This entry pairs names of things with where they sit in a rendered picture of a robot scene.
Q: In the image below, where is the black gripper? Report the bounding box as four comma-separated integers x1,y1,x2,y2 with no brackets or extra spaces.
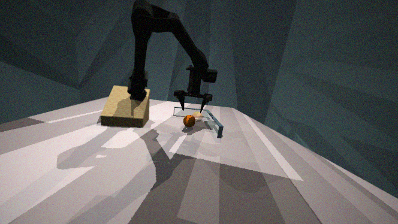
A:
174,80,213,113

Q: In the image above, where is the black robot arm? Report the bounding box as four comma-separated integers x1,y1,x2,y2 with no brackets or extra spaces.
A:
127,0,218,101

